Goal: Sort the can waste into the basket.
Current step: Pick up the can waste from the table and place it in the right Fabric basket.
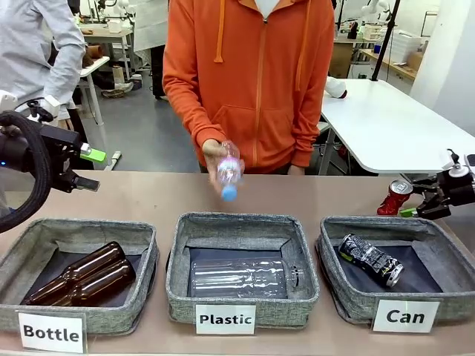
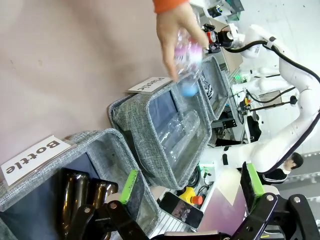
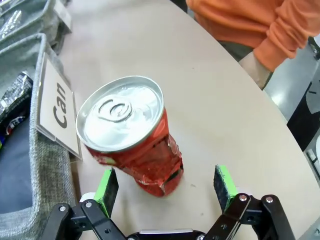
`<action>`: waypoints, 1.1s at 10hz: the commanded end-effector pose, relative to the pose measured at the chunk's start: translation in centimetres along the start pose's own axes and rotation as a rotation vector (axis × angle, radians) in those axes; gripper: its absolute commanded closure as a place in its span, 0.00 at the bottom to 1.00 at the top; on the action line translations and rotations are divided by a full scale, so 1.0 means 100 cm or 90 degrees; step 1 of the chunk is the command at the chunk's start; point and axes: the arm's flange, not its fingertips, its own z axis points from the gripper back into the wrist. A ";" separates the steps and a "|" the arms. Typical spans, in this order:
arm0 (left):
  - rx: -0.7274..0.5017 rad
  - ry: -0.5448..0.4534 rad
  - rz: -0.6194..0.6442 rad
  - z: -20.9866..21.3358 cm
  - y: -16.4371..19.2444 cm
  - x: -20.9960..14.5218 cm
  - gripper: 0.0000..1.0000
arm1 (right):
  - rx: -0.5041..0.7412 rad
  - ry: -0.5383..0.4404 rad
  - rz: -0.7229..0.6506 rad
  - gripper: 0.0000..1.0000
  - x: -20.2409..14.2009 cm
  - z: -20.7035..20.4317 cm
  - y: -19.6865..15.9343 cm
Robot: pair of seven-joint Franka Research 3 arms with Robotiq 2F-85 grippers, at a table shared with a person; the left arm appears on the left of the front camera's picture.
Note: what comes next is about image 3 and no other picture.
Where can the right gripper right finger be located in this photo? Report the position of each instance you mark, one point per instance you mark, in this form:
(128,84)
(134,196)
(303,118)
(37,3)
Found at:
(223,185)

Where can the grey fabric basket Can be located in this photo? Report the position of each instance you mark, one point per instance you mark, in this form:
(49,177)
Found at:
(45,160)

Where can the crushed red drink can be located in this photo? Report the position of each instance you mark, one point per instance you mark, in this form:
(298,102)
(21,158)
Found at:
(155,150)

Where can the white Can label sign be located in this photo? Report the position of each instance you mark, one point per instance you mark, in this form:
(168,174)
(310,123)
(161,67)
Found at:
(56,110)

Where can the orange-sleeved person's left hand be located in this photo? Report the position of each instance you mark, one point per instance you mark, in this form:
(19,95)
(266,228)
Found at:
(255,70)

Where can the grey fabric basket Plastic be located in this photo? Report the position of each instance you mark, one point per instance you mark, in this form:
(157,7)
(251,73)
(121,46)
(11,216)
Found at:
(30,15)

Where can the person in orange hoodie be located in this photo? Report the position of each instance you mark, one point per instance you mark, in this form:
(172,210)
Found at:
(237,20)

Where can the dark snack packets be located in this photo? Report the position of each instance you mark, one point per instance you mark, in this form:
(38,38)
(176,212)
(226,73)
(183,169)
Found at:
(15,95)

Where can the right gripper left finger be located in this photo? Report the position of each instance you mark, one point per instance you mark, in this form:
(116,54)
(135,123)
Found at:
(107,192)

